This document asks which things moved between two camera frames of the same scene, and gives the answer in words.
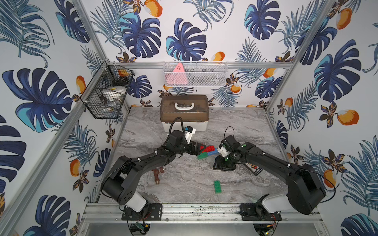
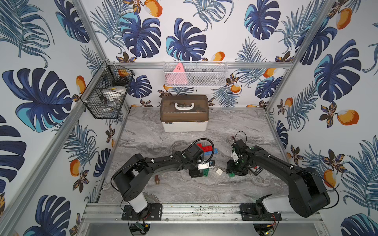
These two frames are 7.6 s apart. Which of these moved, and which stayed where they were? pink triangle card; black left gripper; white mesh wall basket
Moved: black left gripper
Stayed: white mesh wall basket; pink triangle card
